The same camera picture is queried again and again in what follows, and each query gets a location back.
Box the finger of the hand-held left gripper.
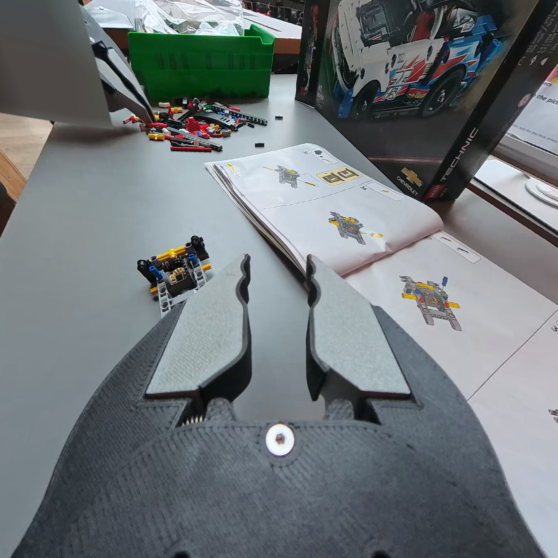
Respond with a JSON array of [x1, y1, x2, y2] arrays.
[[81, 5, 158, 124], [99, 65, 151, 121]]

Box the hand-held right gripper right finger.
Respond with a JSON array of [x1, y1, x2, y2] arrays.
[[306, 255, 412, 401]]

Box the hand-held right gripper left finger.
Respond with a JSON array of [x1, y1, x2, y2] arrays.
[[146, 254, 253, 402]]

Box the grey yellow lego chassis assembly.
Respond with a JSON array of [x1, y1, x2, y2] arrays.
[[137, 235, 214, 317]]

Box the pile of lego pieces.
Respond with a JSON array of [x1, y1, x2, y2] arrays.
[[123, 98, 269, 153]]

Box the open lego instruction booklet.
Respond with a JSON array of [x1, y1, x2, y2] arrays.
[[204, 142, 558, 558]]

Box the lego set car box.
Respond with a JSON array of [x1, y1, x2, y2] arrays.
[[295, 0, 558, 204]]

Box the green plastic bin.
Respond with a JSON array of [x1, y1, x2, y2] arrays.
[[128, 24, 276, 103]]

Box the clear plastic bags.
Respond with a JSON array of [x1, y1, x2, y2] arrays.
[[134, 0, 246, 37]]

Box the wooden edged background table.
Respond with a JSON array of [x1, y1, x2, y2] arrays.
[[86, 0, 303, 56]]

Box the adjacent grey table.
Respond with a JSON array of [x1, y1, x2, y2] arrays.
[[468, 144, 558, 247]]

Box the white round disc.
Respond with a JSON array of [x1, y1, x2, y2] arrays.
[[525, 174, 558, 202]]

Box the white printed paper sheet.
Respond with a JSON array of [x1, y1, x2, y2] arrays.
[[507, 65, 558, 156]]

